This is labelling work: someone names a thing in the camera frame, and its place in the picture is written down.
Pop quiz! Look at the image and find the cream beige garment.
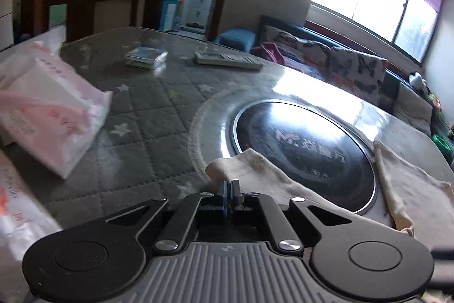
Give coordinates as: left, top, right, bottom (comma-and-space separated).
205, 141, 453, 250

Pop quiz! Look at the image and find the black round induction cooktop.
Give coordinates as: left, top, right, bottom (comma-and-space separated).
230, 99, 377, 215

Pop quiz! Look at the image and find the white remote control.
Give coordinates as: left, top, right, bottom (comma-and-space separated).
194, 52, 263, 71

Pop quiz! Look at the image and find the small card pack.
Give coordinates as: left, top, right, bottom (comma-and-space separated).
124, 46, 168, 70

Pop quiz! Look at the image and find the pink tissue pack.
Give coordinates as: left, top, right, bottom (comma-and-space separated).
1, 26, 112, 178

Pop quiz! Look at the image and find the magenta cloth on sofa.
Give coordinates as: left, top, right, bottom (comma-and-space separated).
249, 41, 286, 66

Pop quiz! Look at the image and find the grey plain cushion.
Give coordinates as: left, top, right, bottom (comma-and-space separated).
393, 83, 432, 137

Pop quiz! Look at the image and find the large butterfly cushion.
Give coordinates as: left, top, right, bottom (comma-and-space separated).
329, 48, 388, 105

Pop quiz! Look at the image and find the green plastic bowl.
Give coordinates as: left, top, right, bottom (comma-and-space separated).
432, 134, 453, 156

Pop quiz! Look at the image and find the blue corner sofa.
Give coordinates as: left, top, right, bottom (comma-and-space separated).
214, 15, 453, 164

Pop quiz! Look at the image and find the small butterfly cushion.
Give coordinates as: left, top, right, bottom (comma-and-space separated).
262, 25, 330, 75

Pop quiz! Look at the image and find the turquoise child furniture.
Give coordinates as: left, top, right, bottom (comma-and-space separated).
159, 0, 185, 32

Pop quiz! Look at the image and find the black white plush toy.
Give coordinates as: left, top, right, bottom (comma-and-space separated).
409, 72, 429, 94

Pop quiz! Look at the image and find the white refrigerator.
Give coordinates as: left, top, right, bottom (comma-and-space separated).
0, 0, 14, 51

